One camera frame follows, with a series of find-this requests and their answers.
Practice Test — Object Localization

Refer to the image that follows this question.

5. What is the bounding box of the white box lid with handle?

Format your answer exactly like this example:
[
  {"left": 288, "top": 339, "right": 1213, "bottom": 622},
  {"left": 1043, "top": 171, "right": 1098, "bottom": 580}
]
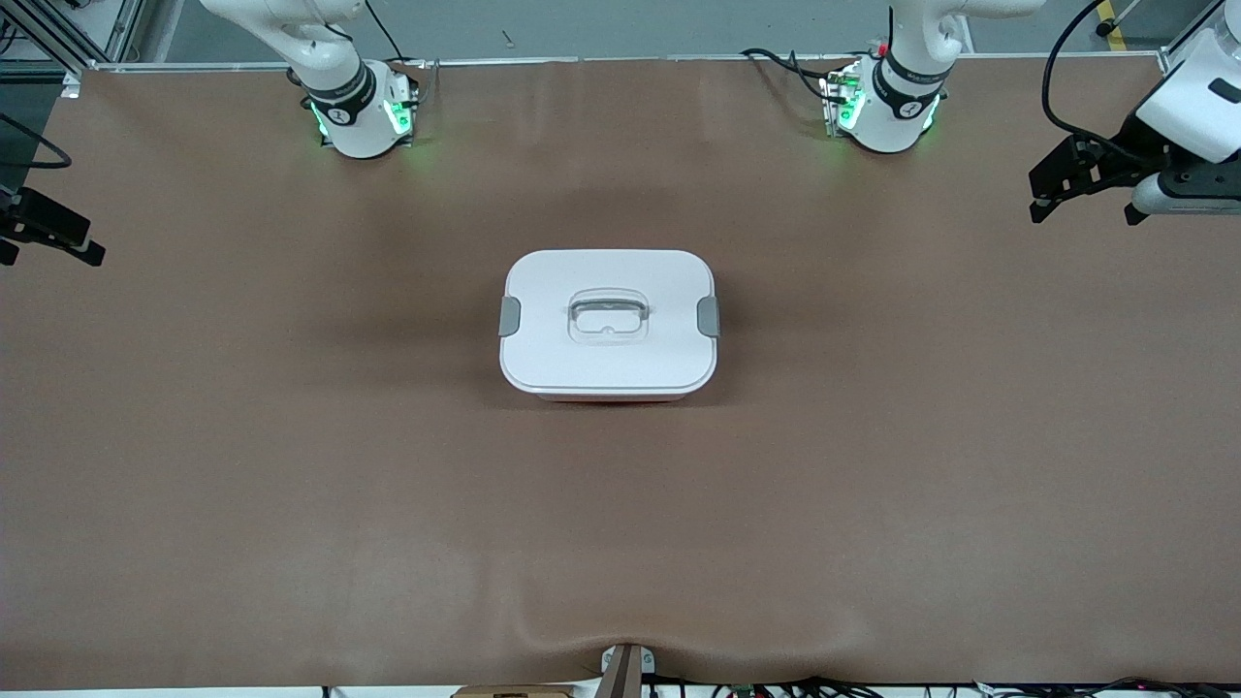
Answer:
[{"left": 498, "top": 249, "right": 721, "bottom": 400}]

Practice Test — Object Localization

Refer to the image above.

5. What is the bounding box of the grey rod with black foot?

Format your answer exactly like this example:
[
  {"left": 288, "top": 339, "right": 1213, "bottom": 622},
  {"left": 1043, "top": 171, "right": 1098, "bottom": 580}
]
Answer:
[{"left": 1096, "top": 0, "right": 1143, "bottom": 38}]

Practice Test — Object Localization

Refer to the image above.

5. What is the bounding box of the brown table mat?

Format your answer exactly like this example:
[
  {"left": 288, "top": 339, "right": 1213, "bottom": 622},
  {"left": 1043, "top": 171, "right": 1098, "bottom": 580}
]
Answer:
[{"left": 0, "top": 56, "right": 1241, "bottom": 691}]

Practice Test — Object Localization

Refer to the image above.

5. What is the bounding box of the aluminium frame profile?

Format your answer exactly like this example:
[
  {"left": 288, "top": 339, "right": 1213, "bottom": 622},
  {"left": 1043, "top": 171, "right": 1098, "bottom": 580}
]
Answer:
[
  {"left": 1158, "top": 12, "right": 1215, "bottom": 75},
  {"left": 0, "top": 0, "right": 146, "bottom": 98}
]

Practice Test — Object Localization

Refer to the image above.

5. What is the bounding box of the black left arm base cable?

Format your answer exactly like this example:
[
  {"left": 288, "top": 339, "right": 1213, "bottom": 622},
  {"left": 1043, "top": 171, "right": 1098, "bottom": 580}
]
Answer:
[{"left": 741, "top": 47, "right": 837, "bottom": 104}]

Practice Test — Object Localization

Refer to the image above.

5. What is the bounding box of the black arm base cable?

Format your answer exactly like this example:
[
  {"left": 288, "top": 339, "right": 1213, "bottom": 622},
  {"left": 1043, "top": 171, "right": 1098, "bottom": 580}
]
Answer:
[
  {"left": 741, "top": 47, "right": 837, "bottom": 104},
  {"left": 365, "top": 0, "right": 414, "bottom": 65}
]

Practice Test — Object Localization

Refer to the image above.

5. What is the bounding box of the black right arm base cable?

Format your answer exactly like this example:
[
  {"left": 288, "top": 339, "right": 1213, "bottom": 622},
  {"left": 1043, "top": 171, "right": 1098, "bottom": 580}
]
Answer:
[{"left": 365, "top": 0, "right": 414, "bottom": 65}]

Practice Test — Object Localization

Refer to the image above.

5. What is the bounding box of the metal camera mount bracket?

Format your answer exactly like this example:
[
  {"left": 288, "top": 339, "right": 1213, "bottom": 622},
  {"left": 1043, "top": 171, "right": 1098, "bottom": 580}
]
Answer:
[{"left": 599, "top": 642, "right": 656, "bottom": 698}]

